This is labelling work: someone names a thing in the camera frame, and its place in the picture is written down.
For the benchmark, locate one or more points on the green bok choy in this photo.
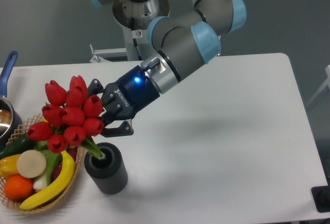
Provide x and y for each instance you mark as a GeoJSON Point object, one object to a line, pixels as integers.
{"type": "Point", "coordinates": [52, 161]}

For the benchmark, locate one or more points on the black device at edge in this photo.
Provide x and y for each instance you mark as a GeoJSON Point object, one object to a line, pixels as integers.
{"type": "Point", "coordinates": [321, 198]}

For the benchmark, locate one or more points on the orange fruit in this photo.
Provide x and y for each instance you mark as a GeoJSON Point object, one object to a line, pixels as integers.
{"type": "Point", "coordinates": [18, 187]}

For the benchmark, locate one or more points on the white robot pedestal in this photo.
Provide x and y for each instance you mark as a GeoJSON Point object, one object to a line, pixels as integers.
{"type": "Point", "coordinates": [134, 19]}

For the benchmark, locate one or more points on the yellow banana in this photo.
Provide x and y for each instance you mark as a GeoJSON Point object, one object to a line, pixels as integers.
{"type": "Point", "coordinates": [55, 188]}

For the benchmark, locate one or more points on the woven wicker basket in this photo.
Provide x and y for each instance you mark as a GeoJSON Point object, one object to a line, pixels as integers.
{"type": "Point", "coordinates": [15, 206]}

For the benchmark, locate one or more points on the dark grey ribbed vase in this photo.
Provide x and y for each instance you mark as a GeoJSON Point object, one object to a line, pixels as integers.
{"type": "Point", "coordinates": [109, 174]}

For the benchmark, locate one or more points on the blue handled saucepan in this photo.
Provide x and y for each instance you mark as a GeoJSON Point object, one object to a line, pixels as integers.
{"type": "Point", "coordinates": [10, 120]}

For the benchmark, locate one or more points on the white frame at right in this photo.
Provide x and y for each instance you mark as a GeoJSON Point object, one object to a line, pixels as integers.
{"type": "Point", "coordinates": [321, 92]}

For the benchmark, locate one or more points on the red tulip bouquet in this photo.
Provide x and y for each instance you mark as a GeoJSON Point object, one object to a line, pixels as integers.
{"type": "Point", "coordinates": [73, 118]}

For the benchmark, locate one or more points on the yellow bell pepper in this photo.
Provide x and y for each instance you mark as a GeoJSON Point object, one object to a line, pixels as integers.
{"type": "Point", "coordinates": [9, 166]}

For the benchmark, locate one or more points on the dark red vegetable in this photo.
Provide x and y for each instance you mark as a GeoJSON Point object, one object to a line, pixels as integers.
{"type": "Point", "coordinates": [73, 153]}

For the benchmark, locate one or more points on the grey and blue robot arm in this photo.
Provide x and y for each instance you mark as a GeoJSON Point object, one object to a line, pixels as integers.
{"type": "Point", "coordinates": [169, 51]}

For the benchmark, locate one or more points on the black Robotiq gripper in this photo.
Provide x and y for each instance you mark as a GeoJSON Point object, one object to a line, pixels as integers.
{"type": "Point", "coordinates": [124, 98]}

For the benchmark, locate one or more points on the green cucumber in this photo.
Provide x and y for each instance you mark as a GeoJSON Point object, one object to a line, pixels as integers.
{"type": "Point", "coordinates": [18, 146]}

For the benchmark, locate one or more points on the beige round disc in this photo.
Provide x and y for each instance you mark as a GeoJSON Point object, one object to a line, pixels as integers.
{"type": "Point", "coordinates": [31, 164]}

